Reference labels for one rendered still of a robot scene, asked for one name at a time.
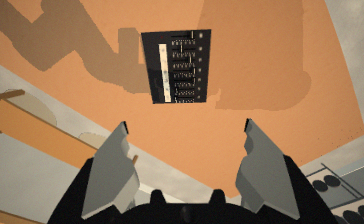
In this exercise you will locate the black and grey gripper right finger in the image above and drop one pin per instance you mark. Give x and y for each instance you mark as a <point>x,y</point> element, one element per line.
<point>272,185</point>

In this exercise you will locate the black lighting desk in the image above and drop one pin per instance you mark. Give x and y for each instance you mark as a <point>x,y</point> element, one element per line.
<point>172,73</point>

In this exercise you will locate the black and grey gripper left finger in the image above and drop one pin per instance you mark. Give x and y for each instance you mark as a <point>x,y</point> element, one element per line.
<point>104,187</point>

